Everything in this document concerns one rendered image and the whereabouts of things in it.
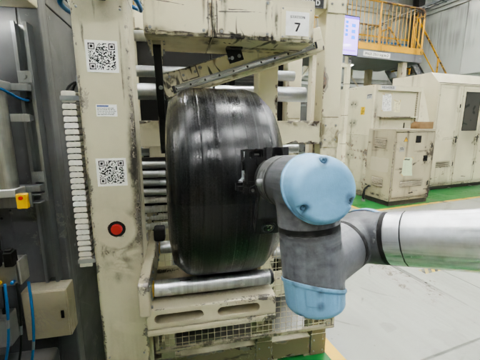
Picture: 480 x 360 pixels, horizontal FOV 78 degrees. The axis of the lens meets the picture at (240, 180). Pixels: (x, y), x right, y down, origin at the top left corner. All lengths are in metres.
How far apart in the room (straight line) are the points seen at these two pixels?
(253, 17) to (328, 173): 0.92
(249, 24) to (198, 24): 0.18
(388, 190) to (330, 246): 5.04
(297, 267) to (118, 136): 0.62
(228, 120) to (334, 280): 0.47
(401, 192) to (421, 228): 5.13
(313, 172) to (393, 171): 5.04
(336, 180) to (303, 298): 0.14
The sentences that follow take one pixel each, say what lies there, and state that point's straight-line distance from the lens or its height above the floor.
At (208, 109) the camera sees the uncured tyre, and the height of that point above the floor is 1.38.
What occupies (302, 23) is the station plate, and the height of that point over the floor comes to 1.70.
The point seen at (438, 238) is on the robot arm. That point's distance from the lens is 0.42.
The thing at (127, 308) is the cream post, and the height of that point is 0.81.
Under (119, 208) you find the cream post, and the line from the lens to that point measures 0.88.
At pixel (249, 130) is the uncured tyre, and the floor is 1.33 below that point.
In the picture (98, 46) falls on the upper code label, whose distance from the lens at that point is 0.87.
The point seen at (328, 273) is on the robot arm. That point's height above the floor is 1.18.
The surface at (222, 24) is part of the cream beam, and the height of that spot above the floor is 1.68.
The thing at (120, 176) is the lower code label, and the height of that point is 1.21.
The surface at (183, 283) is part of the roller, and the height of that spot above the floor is 0.91.
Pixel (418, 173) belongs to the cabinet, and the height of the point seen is 0.51.
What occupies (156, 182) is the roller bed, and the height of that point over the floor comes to 1.11.
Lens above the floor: 1.35
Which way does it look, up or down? 11 degrees down
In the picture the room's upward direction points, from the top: straight up
